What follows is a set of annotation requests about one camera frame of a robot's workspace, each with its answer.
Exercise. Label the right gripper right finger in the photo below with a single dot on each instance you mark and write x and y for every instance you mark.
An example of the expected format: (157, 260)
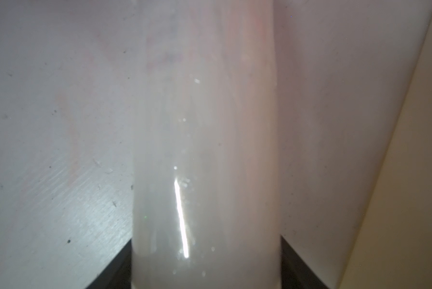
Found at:
(295, 273)

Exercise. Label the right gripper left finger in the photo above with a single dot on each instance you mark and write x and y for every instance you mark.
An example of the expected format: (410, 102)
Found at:
(116, 275)

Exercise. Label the plastic wrap roll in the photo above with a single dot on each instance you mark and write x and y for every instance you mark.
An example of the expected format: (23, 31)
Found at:
(206, 211)

